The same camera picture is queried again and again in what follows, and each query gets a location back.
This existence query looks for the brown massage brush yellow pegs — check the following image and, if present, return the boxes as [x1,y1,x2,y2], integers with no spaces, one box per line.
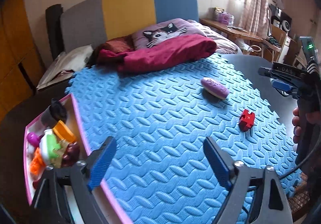
[52,140,80,168]

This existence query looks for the purple perforated dome toy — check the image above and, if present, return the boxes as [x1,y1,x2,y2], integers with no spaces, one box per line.
[27,132,44,149]

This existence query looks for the lilac patterned oval toy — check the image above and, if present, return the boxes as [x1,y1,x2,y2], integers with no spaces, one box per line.
[201,77,230,100]

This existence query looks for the person right hand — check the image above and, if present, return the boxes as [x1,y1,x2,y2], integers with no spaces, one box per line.
[292,107,321,144]

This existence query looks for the wooden side desk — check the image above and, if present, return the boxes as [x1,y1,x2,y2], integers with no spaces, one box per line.
[199,19,281,52]

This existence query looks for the red cylindrical can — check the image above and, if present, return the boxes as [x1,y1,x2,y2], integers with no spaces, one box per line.
[32,178,41,190]

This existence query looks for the orange building block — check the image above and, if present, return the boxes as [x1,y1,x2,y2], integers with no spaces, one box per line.
[29,147,46,176]

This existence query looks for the red puzzle block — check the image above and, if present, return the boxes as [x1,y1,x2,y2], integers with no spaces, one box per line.
[238,109,255,132]

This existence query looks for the white green round toy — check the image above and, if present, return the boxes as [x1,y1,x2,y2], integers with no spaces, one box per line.
[39,129,61,165]

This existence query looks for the pink floral curtain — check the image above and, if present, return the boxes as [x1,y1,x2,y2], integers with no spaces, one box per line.
[239,0,268,38]

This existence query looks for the pink rimmed white tray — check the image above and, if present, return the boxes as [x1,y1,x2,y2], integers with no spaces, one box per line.
[23,94,130,223]

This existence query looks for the orange plastic clip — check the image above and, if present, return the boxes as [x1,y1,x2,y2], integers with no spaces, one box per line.
[53,120,76,143]

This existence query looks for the pink box on desk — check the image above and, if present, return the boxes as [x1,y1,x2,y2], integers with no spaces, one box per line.
[219,12,234,26]

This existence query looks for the clear jar black lid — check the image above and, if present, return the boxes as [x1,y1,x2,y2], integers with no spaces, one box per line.
[40,98,67,128]

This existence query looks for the blue foam puzzle mat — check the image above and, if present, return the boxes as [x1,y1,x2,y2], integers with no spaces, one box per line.
[66,54,297,223]

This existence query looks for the cat print purple pillow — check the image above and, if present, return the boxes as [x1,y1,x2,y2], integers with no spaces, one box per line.
[132,18,206,50]

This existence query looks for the beige canvas bag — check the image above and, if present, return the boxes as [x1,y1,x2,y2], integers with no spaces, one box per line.
[37,45,93,91]

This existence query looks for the crimson blanket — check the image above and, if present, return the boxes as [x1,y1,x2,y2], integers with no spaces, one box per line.
[92,34,217,74]

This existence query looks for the grey yellow blue headboard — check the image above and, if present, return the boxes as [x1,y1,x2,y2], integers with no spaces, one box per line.
[60,0,199,52]

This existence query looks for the black rolled mat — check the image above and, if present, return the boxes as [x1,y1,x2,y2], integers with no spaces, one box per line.
[45,4,64,60]

